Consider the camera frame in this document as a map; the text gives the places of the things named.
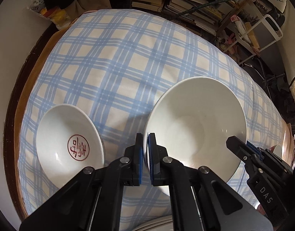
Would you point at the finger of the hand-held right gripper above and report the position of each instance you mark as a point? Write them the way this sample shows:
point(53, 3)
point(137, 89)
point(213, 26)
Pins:
point(254, 148)
point(237, 146)

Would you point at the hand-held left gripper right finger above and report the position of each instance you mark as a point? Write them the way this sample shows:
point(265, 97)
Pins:
point(151, 163)

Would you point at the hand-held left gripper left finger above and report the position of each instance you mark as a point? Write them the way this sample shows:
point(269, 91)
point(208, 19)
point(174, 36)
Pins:
point(139, 168)

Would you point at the plain white bowl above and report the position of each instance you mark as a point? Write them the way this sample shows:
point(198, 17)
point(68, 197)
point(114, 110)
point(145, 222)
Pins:
point(198, 115)

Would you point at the small red patterned bowl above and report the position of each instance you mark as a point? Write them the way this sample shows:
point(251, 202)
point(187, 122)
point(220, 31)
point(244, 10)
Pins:
point(65, 130)

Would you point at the black chair base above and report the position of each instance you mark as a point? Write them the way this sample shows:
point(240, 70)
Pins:
point(270, 74)

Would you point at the blue plaid cloth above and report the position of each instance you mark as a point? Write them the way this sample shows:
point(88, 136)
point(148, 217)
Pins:
point(113, 77)

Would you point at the white office chair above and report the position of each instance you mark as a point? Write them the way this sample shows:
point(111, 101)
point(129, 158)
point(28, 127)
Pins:
point(294, 41)

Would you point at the white utility cart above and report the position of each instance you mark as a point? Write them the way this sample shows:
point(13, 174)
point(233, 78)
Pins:
point(275, 25)

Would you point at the black bag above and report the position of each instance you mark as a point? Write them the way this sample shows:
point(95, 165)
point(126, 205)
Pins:
point(265, 7)

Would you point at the dark pole with hook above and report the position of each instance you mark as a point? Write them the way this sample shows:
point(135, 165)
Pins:
point(217, 1)

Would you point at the yellow snack bags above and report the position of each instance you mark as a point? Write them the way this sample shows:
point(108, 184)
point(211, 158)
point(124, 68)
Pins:
point(58, 16)

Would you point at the dark wooden bed frame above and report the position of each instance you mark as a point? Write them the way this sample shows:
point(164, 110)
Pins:
point(9, 125)

